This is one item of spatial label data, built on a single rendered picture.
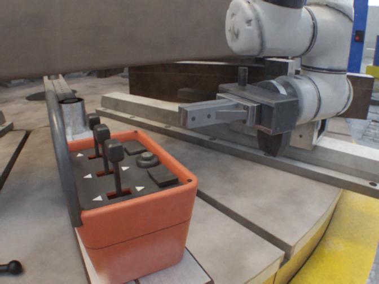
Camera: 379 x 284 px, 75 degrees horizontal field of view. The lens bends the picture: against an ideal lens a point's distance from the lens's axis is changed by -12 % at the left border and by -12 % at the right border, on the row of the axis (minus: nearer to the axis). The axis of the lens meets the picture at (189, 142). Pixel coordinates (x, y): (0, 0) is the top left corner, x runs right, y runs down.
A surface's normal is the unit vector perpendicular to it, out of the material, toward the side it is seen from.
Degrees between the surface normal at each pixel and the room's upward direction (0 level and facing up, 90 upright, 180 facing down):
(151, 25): 90
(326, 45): 114
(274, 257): 0
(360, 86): 90
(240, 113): 90
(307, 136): 90
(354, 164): 72
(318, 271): 0
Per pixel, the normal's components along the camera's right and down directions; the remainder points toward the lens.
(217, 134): -0.62, 0.29
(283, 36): 0.32, 0.69
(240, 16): -0.92, 0.19
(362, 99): -0.27, 0.36
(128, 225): 0.48, 0.44
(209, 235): 0.00, -0.93
